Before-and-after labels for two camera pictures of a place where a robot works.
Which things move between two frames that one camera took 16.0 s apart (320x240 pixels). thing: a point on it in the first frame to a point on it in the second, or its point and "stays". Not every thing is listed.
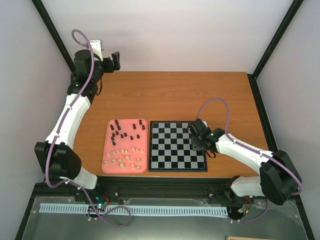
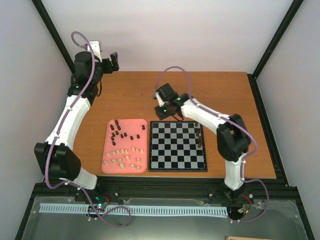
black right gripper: (195, 145) to (160, 114)
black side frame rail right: (268, 129) stays
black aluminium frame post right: (281, 30) stays
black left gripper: (110, 67) stays
